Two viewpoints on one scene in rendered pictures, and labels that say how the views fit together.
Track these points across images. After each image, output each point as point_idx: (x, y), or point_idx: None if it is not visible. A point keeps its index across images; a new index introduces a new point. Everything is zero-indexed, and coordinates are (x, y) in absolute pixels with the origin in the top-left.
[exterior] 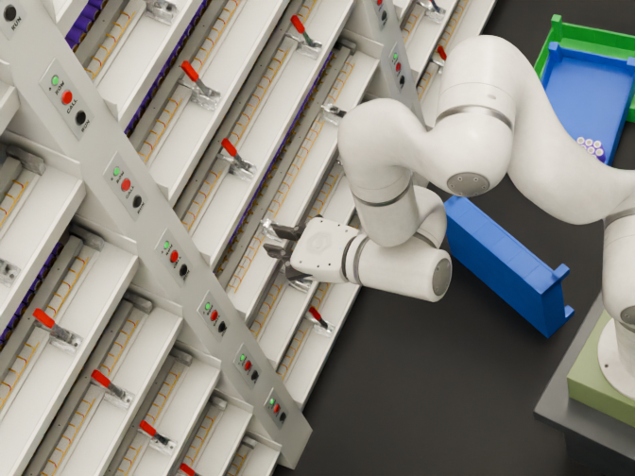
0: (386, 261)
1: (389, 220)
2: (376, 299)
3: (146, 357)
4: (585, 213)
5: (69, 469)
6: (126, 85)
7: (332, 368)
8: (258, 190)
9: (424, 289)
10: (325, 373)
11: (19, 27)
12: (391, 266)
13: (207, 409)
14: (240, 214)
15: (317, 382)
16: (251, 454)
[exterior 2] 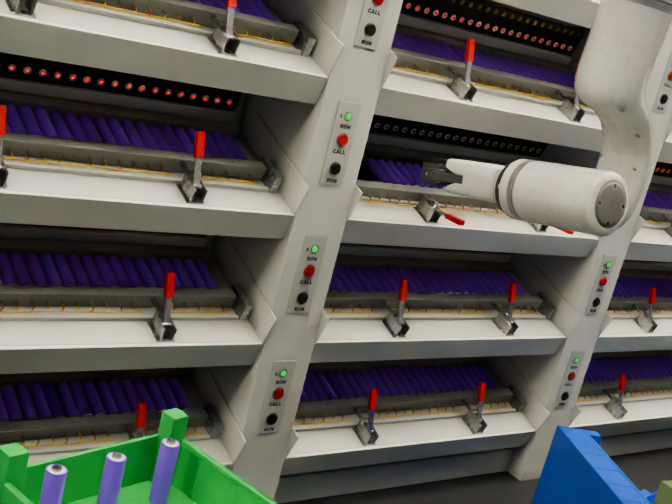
0: (559, 165)
1: (623, 34)
2: (420, 498)
3: (272, 59)
4: None
5: (125, 23)
6: None
7: (331, 503)
8: (436, 186)
9: (589, 186)
10: (321, 501)
11: None
12: (563, 168)
13: (229, 296)
14: (432, 109)
15: (306, 500)
16: (204, 441)
